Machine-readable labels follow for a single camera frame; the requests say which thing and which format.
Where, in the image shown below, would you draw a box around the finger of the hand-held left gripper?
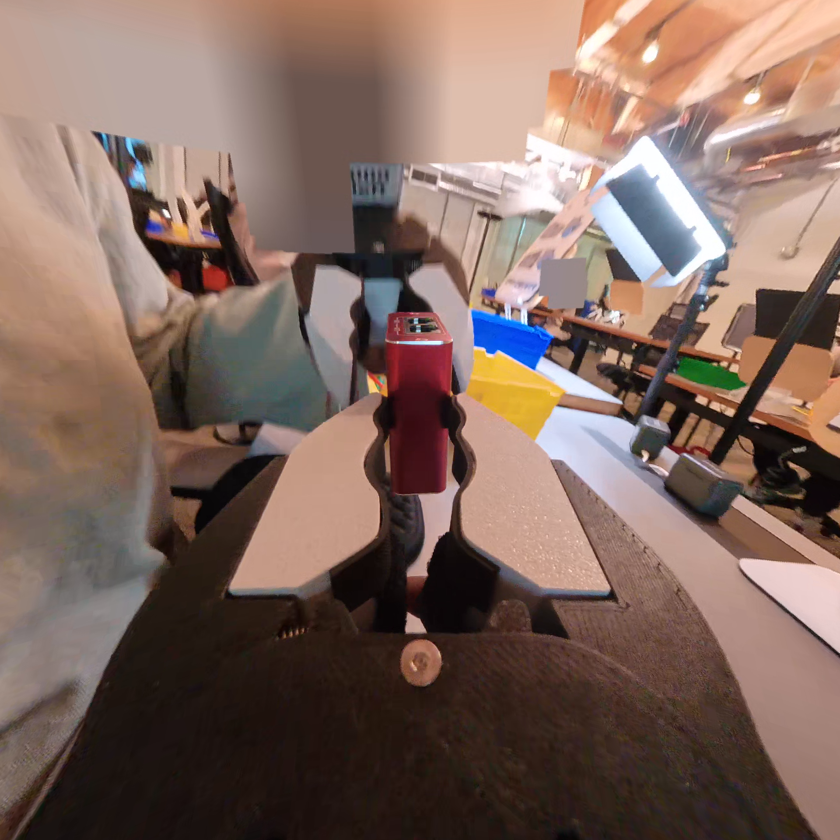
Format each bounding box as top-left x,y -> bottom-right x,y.
304,264 -> 367,409
403,264 -> 476,396

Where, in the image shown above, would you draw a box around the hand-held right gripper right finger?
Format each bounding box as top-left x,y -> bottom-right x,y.
449,392 -> 613,599

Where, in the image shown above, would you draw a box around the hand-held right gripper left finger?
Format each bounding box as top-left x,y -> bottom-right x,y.
226,394 -> 391,599

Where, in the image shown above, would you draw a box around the yellow plastic bin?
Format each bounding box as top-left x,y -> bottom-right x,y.
467,348 -> 567,442

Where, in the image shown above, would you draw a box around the red ethernet splitter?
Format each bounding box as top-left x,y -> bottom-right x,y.
384,311 -> 455,496

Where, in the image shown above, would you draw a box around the person's left forearm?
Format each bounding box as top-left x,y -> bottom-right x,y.
141,276 -> 330,435

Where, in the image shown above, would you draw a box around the grey desk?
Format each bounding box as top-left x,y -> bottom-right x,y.
420,407 -> 840,840

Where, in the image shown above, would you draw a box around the person's left hand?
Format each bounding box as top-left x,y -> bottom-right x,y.
397,217 -> 471,306

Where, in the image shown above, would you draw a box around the blue plastic bin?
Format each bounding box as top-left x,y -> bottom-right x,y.
471,308 -> 554,370

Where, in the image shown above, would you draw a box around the black pole clamp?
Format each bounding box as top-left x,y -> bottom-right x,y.
630,415 -> 672,460

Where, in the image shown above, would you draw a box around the dark grey box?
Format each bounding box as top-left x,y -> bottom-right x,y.
664,453 -> 744,521

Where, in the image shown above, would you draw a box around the LED light panel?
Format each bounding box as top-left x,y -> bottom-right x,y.
589,134 -> 731,290

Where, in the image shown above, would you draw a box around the green box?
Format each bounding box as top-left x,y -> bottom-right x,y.
676,357 -> 749,392

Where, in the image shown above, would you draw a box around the black light stand pole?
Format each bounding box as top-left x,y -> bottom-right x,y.
640,256 -> 731,421

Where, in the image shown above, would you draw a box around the person's cream clothing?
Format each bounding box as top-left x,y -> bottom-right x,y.
0,118 -> 199,788

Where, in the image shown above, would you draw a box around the wooden table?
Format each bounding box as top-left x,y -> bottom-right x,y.
640,364 -> 840,448

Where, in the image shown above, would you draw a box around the white document stand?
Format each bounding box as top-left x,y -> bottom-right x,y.
739,558 -> 840,657

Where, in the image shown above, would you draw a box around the thick black pole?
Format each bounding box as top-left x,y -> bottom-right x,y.
710,236 -> 840,465

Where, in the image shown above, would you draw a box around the tan printed poster board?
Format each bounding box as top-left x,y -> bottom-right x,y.
738,335 -> 840,458

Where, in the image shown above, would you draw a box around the black screen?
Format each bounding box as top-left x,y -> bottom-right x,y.
755,289 -> 840,350

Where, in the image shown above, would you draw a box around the silver air duct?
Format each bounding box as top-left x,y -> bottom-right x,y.
705,108 -> 809,160

